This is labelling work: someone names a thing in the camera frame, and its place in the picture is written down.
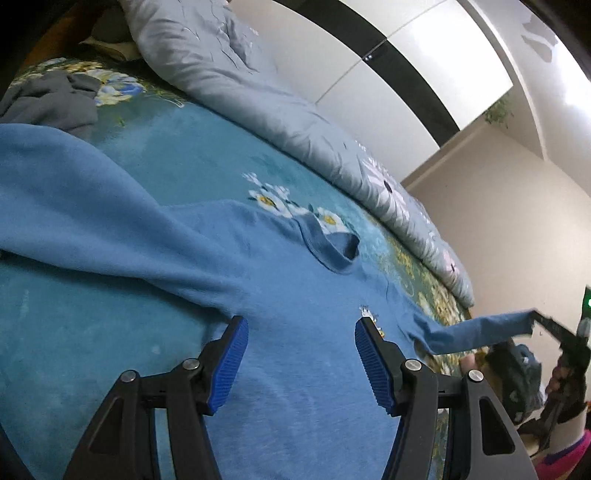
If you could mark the blue sweater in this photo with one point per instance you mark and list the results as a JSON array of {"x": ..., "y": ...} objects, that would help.
[{"x": 277, "y": 286}]

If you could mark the white wardrobe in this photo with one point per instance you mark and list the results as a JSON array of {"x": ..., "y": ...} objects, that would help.
[{"x": 323, "y": 37}]

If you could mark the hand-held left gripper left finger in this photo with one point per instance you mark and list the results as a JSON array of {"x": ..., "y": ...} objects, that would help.
[{"x": 228, "y": 364}]

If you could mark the wooden headboard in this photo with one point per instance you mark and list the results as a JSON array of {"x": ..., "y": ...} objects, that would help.
[{"x": 64, "y": 32}]

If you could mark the dark blue backpack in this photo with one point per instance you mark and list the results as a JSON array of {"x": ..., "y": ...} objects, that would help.
[{"x": 512, "y": 383}]

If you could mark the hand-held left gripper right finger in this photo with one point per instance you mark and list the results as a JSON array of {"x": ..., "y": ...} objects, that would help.
[{"x": 374, "y": 364}]

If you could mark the person's right hand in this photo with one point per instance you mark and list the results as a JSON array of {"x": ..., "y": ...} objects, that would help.
[{"x": 559, "y": 378}]

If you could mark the grey fleece garment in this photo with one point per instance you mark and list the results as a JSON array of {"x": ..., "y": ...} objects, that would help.
[{"x": 51, "y": 101}]

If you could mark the pale yellow cloth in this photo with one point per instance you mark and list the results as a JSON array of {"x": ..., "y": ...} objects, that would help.
[{"x": 111, "y": 48}]

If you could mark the green potted plant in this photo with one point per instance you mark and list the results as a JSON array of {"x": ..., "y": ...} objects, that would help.
[{"x": 501, "y": 113}]

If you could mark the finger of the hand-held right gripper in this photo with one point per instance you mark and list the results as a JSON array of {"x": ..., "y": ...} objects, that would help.
[{"x": 551, "y": 325}]

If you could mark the light blue floral quilt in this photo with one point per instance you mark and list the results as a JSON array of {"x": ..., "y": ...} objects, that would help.
[{"x": 277, "y": 115}]

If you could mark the dark grey pillow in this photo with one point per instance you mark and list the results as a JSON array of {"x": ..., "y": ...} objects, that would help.
[{"x": 108, "y": 32}]

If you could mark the teal floral blanket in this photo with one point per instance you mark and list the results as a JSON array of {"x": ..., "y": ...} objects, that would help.
[{"x": 184, "y": 152}]

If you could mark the person's pink clothing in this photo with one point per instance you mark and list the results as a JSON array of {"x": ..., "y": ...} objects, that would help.
[{"x": 570, "y": 457}]

